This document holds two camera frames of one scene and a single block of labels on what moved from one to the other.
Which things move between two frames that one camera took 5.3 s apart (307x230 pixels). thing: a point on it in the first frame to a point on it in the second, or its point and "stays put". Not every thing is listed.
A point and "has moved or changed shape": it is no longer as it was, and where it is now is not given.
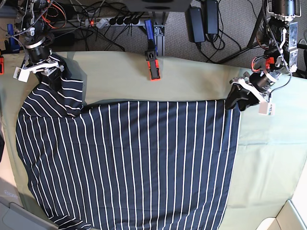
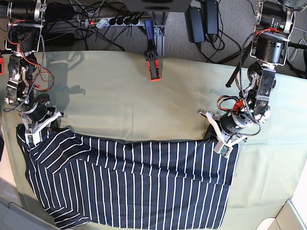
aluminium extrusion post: [159, 35] stays put
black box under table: [156, 5] stays put
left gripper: [51, 68] to [35, 128]
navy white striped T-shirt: [166, 166] has moved or changed shape
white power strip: [112, 21] stays put
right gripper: [244, 81] to [213, 132]
